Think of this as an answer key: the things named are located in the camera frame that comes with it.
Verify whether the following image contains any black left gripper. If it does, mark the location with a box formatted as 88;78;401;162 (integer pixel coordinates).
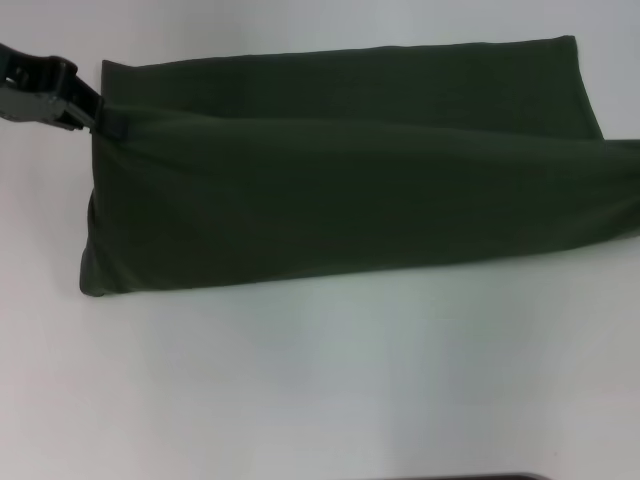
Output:
0;42;131;139

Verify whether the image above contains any dark green FREE t-shirt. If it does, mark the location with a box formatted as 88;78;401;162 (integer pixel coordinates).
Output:
78;33;640;300

